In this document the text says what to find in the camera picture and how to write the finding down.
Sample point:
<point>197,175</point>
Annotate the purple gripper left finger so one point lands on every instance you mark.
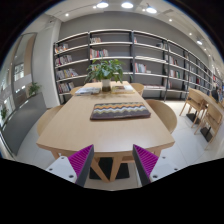
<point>81,162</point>

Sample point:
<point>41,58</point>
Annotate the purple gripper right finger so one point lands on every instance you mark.
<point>145,162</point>

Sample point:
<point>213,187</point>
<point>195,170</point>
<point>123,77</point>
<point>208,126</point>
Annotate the zigzag patterned folded towel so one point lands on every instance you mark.
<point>123,110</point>

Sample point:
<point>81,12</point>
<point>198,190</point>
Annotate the wooden chair right near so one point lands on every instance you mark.
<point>165,113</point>

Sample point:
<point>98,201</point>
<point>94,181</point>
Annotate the wooden chair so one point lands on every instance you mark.
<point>165,113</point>
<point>46,118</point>
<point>137,87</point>
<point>74,90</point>

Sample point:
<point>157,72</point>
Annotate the wooden chair left near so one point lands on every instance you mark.
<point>46,118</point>

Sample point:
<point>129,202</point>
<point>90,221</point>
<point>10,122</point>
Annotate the wooden chair far left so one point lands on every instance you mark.
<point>74,90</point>

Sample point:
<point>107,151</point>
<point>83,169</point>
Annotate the wooden chair far right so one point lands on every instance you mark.
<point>137,87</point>

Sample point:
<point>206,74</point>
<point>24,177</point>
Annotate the stack of books right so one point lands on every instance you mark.
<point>122,89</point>

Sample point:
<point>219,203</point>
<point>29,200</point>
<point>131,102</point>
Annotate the wooden chair side table far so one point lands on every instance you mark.
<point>197,105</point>

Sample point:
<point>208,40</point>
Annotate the wooden chair side table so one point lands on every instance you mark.
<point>210,123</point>
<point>197,105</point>

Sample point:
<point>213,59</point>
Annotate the wooden chair side table near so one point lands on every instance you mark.
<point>210,123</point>

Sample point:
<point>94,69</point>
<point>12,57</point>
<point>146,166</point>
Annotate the small plant by window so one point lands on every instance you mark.
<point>33,89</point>

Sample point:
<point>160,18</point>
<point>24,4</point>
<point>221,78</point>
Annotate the potted green plant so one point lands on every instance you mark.
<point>104,71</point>

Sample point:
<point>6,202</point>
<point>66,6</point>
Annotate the large wall bookshelf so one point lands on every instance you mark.
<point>166,69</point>

